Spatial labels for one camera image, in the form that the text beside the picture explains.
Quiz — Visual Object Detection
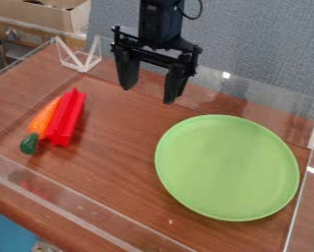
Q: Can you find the wooden shelf unit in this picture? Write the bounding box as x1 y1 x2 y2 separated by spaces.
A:
0 17 87 63

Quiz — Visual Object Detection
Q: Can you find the orange toy carrot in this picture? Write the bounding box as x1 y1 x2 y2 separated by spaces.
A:
20 96 61 155

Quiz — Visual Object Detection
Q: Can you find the green plate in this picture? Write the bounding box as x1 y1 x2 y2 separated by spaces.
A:
155 115 299 221

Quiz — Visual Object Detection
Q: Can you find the clear acrylic tray enclosure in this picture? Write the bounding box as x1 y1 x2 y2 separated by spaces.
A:
0 42 314 252

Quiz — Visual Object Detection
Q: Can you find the red star-shaped block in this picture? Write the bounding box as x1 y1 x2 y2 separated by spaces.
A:
44 88 87 148

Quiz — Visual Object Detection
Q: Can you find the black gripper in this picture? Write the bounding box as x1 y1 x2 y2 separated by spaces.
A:
112 0 202 104

